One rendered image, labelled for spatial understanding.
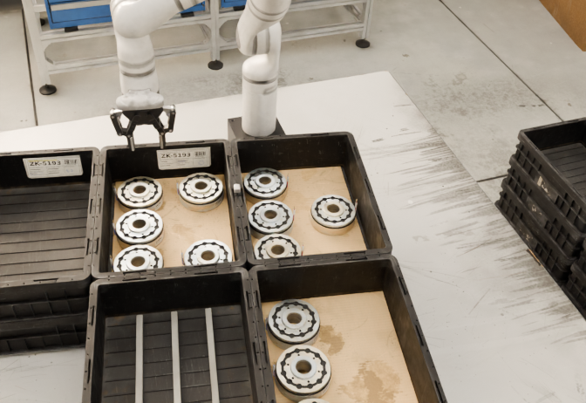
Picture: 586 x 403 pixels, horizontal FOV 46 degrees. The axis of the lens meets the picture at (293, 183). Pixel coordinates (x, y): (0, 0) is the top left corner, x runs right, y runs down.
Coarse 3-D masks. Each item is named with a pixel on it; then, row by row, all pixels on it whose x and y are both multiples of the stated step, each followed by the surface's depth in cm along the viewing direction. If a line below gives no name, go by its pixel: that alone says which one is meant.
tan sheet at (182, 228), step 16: (176, 192) 163; (224, 192) 164; (160, 208) 158; (176, 208) 159; (224, 208) 160; (176, 224) 155; (192, 224) 155; (208, 224) 156; (224, 224) 156; (176, 240) 152; (192, 240) 152; (224, 240) 152; (112, 256) 147; (176, 256) 148
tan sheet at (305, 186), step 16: (304, 176) 169; (320, 176) 169; (336, 176) 170; (288, 192) 165; (304, 192) 165; (320, 192) 165; (336, 192) 166; (304, 208) 161; (304, 224) 157; (256, 240) 153; (304, 240) 153; (320, 240) 154; (336, 240) 154; (352, 240) 154
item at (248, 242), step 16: (352, 144) 164; (240, 176) 153; (368, 192) 151; (240, 208) 146; (384, 224) 144; (384, 240) 141; (288, 256) 136; (304, 256) 137; (320, 256) 137; (336, 256) 137
